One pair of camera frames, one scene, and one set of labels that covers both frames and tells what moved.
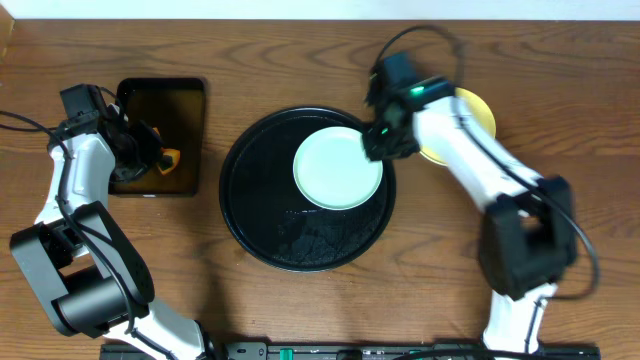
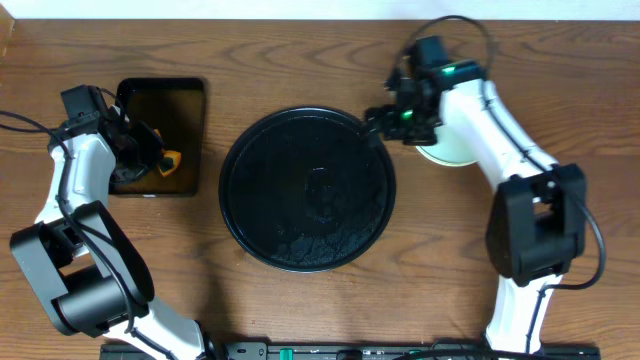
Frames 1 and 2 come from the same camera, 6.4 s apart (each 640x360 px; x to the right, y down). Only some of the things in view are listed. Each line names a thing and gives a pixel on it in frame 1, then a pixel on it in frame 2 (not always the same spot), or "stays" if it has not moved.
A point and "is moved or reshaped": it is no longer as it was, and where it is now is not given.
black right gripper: (373, 153) to (391, 130)
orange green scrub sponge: (169, 158) stays
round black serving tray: (269, 214) stays
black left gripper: (148, 145) stays
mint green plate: (332, 170) is moved or reshaped
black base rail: (395, 351) stays
